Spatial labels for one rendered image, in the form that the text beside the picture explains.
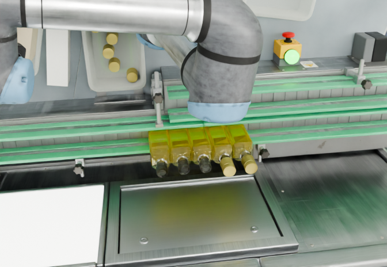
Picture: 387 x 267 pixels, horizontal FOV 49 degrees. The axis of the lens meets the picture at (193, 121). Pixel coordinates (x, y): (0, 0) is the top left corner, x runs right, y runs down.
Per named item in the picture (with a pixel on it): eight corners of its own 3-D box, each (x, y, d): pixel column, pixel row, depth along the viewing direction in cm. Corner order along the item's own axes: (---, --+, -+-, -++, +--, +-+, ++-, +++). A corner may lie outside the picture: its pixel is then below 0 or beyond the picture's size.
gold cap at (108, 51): (102, 44, 131) (101, 48, 127) (114, 43, 131) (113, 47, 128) (103, 54, 133) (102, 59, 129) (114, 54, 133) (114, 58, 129)
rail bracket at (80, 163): (78, 163, 136) (74, 187, 124) (75, 144, 133) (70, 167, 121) (91, 161, 137) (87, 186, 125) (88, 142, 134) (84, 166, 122)
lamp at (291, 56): (283, 63, 136) (286, 65, 133) (284, 49, 134) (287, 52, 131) (296, 61, 136) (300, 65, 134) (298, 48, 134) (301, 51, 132)
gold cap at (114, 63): (108, 57, 133) (107, 61, 129) (120, 56, 134) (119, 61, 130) (109, 68, 135) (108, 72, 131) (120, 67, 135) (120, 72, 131)
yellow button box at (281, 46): (272, 59, 143) (279, 67, 136) (273, 37, 139) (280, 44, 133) (292, 58, 144) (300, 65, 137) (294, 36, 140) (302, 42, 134)
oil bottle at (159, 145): (148, 135, 135) (151, 172, 116) (147, 119, 132) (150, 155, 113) (166, 134, 135) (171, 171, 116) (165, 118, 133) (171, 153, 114)
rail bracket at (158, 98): (152, 115, 131) (155, 134, 120) (150, 63, 124) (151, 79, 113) (162, 115, 132) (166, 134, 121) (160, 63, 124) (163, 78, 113)
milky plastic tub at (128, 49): (91, 82, 138) (89, 92, 130) (82, 12, 128) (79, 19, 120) (145, 79, 140) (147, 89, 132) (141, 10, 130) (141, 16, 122)
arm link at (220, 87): (177, -16, 118) (274, 58, 74) (170, 35, 125) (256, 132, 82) (134, -20, 113) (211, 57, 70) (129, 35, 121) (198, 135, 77)
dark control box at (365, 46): (350, 54, 146) (362, 63, 138) (353, 31, 142) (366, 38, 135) (372, 53, 147) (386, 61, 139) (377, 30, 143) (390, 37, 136)
